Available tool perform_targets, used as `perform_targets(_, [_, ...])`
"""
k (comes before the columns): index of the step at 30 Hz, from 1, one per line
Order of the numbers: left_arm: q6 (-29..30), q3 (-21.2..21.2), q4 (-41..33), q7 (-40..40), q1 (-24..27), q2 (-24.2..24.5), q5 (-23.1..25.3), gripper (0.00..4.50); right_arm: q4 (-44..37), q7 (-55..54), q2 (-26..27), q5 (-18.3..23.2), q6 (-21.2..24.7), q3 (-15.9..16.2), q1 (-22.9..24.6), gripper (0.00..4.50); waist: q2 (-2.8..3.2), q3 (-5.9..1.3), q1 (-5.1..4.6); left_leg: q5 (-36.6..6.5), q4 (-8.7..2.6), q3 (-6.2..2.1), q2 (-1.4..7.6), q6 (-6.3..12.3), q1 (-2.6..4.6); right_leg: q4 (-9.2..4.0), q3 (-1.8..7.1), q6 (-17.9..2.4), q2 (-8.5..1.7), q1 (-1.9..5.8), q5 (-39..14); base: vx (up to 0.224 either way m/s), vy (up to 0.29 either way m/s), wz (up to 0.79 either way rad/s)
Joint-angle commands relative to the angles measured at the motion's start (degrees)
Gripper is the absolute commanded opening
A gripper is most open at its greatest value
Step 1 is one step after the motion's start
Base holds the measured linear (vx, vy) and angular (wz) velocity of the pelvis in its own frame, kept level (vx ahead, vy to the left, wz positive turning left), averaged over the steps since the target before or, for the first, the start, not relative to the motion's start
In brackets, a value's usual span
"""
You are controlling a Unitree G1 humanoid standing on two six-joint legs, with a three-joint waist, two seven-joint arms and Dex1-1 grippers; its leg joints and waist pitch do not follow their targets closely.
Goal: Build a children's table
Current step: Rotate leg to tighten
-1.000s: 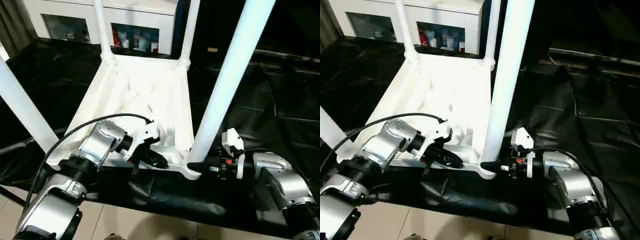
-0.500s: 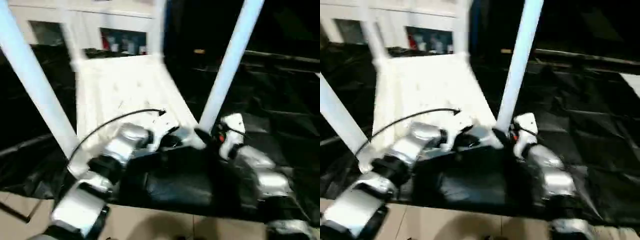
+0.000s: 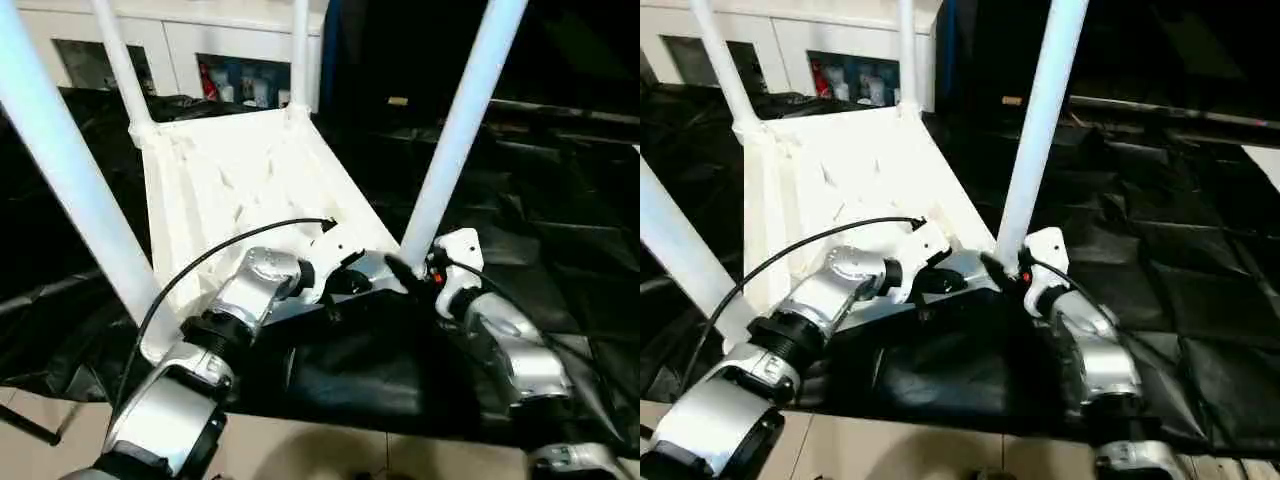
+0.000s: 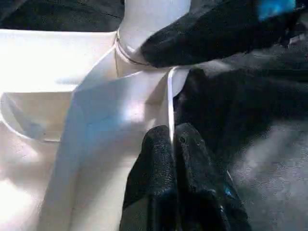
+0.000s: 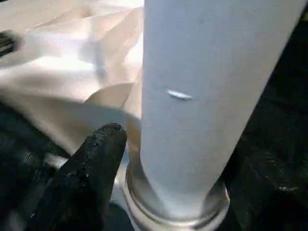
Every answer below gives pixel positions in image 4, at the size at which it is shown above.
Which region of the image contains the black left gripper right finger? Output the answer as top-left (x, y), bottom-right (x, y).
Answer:
top-left (173, 122), bottom-right (250, 231)

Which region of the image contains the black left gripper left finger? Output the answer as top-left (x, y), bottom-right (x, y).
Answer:
top-left (121, 125), bottom-right (180, 231)

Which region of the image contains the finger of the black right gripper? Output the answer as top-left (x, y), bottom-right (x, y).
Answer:
top-left (140, 0), bottom-right (300, 68)

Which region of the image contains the white plastic table leg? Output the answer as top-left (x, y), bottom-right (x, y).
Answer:
top-left (117, 0), bottom-right (192, 66)

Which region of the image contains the white plastic table top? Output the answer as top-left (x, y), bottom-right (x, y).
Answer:
top-left (0, 28), bottom-right (193, 231)

